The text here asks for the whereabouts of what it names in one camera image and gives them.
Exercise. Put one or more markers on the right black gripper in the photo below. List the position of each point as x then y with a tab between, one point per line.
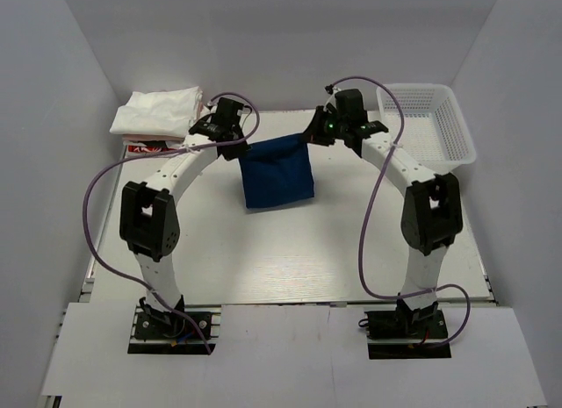
314	135

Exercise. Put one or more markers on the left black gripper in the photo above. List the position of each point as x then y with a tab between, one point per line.
235	153

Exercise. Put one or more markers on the blue polo t-shirt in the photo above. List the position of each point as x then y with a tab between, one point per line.
276	172

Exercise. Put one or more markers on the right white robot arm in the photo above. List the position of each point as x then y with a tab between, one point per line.
431	215

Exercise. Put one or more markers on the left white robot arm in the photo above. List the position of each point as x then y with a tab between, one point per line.
149	223

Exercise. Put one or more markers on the white plastic mesh basket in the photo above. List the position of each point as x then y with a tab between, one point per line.
435	132

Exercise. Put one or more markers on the red white folded t-shirt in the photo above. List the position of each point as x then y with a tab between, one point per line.
149	147

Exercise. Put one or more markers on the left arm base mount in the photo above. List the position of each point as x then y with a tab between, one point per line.
153	333

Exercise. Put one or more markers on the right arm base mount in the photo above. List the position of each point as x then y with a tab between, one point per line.
403	334

